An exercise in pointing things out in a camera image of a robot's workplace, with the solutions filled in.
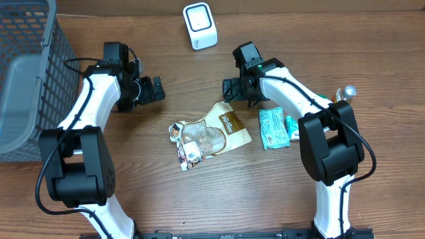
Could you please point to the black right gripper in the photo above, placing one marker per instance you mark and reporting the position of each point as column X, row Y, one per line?
column 233, row 89

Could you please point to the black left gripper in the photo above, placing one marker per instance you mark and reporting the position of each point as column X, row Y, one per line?
column 150, row 95

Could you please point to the brown white snack packet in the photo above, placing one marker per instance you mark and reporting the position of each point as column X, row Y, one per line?
column 216, row 133

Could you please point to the teal white snack packet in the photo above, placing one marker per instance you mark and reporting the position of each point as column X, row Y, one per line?
column 272, row 129

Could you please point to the teal white tissue pack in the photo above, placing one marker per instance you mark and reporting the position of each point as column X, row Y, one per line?
column 292, row 128

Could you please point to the yellow juice bottle silver cap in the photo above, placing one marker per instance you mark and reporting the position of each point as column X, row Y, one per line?
column 347, row 93

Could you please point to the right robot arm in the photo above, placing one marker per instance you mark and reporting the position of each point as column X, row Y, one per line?
column 329, row 142

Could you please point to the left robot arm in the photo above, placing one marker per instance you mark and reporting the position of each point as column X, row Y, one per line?
column 78, row 174

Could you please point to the white barcode scanner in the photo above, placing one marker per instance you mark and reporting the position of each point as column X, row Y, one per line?
column 200, row 25

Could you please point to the grey plastic mesh basket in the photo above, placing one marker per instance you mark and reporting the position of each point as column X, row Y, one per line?
column 37, row 90

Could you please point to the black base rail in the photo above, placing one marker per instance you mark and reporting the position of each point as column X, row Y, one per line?
column 229, row 235

